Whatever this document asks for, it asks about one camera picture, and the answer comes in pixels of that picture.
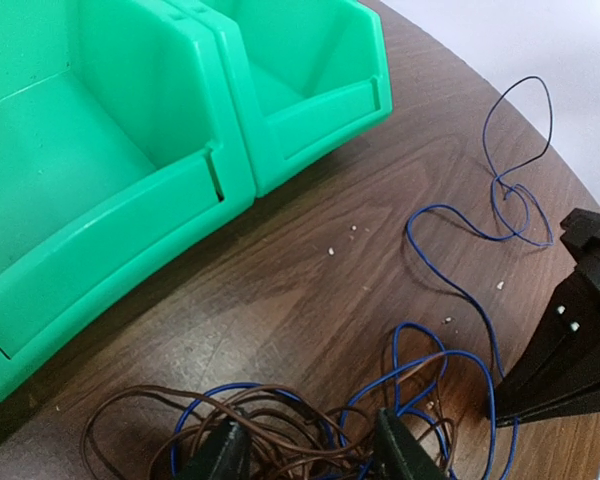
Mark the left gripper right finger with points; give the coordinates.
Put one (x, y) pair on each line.
(397, 454)

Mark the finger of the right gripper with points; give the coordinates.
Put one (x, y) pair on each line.
(530, 409)

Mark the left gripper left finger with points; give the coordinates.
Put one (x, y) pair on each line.
(224, 455)

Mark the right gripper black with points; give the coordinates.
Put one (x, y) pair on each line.
(563, 355)

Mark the green bin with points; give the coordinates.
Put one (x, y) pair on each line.
(305, 77)
(119, 149)

